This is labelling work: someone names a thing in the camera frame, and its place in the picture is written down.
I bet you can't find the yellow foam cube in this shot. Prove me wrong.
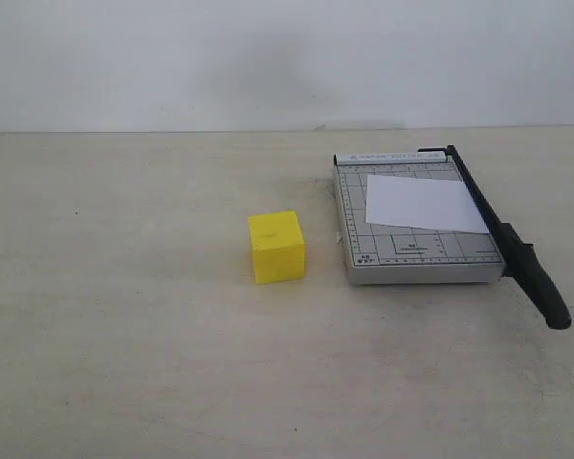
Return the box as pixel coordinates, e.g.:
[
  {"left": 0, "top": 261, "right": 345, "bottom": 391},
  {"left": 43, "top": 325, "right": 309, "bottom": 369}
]
[{"left": 248, "top": 210, "right": 306, "bottom": 285}]

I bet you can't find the white paper sheet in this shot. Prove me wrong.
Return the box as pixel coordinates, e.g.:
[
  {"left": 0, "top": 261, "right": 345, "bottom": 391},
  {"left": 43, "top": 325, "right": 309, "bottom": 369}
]
[{"left": 365, "top": 175, "right": 490, "bottom": 234}]

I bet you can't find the black cutter blade arm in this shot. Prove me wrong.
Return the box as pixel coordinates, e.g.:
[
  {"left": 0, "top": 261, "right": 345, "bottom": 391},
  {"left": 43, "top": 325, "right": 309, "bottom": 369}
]
[{"left": 418, "top": 145, "right": 572, "bottom": 330}]

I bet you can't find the grey paper cutter base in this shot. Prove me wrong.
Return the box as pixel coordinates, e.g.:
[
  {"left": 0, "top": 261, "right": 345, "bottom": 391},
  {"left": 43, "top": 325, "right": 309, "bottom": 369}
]
[{"left": 333, "top": 149, "right": 504, "bottom": 285}]

